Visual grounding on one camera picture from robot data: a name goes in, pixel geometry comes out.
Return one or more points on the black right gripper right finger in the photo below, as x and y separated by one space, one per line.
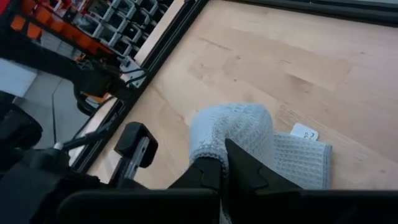
264 202

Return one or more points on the grey square-cell grid rack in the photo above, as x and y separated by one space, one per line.
124 28

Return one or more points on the black metal table frame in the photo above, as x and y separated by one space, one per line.
177 34

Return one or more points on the grey microfiber towel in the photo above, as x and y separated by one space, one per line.
248 130

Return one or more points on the white square paper tag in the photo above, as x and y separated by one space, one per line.
304 132

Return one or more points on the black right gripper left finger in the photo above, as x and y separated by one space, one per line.
192 199

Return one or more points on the orange segmented bar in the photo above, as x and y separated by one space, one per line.
77 39

